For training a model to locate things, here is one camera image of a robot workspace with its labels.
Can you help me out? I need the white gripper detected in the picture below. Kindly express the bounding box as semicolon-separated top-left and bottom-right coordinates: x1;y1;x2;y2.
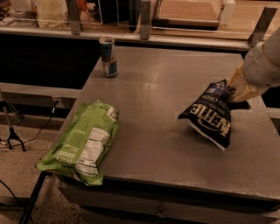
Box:
227;41;280;102

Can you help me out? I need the blue Kettle chip bag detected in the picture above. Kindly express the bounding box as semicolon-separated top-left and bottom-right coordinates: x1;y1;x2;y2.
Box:
178;80;250;151

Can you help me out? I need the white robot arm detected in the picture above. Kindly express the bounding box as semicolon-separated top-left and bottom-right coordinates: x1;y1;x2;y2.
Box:
227;28;280;102

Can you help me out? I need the Red Bull can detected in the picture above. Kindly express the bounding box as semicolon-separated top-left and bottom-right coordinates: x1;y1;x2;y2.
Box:
99;37;118;78

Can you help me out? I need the green chip bag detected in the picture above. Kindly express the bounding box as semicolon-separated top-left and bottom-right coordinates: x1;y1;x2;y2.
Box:
37;101;118;186

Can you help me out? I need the clear acrylic barrier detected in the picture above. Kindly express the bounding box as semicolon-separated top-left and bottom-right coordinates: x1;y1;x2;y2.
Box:
0;0;256;31

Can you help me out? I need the grey metal drawer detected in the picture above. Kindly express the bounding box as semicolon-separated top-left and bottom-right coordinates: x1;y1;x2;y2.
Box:
58;181;279;224

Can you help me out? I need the black tripod stand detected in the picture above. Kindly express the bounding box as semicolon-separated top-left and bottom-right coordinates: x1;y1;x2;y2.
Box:
0;90;26;152

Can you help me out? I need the black table leg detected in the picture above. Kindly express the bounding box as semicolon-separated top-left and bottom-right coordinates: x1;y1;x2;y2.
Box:
18;171;48;224

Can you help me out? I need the black power cable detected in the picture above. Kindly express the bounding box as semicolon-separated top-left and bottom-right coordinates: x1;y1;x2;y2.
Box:
23;99;60;145

